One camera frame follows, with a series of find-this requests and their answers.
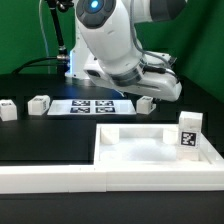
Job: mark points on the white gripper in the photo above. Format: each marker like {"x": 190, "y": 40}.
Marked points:
{"x": 143, "y": 80}

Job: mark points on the white square tabletop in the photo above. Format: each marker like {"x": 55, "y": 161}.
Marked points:
{"x": 138, "y": 143}

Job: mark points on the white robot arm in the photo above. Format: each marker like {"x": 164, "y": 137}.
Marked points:
{"x": 108, "y": 54}

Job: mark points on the white marker sheet with tags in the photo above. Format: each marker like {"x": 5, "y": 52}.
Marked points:
{"x": 91, "y": 107}

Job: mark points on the white L-shaped obstacle fence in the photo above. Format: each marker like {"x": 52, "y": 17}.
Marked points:
{"x": 180, "y": 176}

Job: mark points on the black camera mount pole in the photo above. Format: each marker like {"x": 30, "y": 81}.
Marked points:
{"x": 59, "y": 6}

